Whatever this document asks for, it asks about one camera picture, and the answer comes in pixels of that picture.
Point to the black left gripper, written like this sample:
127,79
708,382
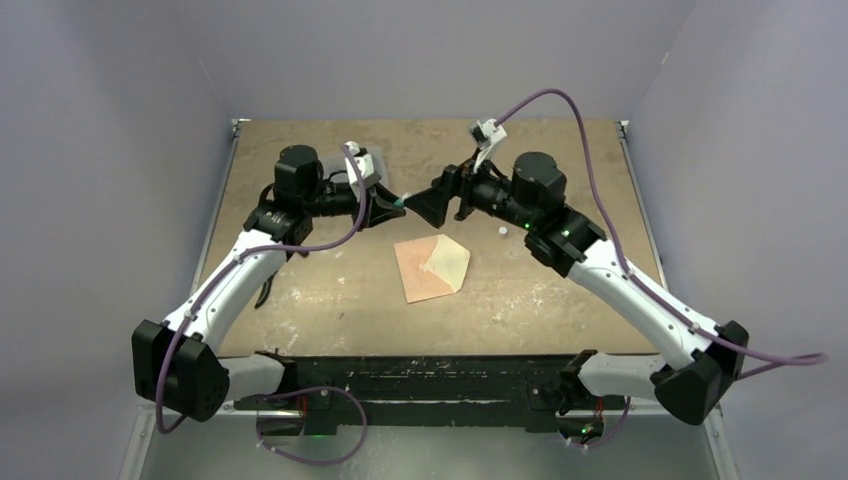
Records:
379,206

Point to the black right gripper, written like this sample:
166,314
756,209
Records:
432,204

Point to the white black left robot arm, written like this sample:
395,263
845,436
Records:
176,360

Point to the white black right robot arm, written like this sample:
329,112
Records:
695,363

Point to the clear plastic organizer box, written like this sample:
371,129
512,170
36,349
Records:
335,165

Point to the black pliers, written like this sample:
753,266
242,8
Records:
264,294

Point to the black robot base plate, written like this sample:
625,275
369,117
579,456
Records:
324,413

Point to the aluminium frame rail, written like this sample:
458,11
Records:
689,395

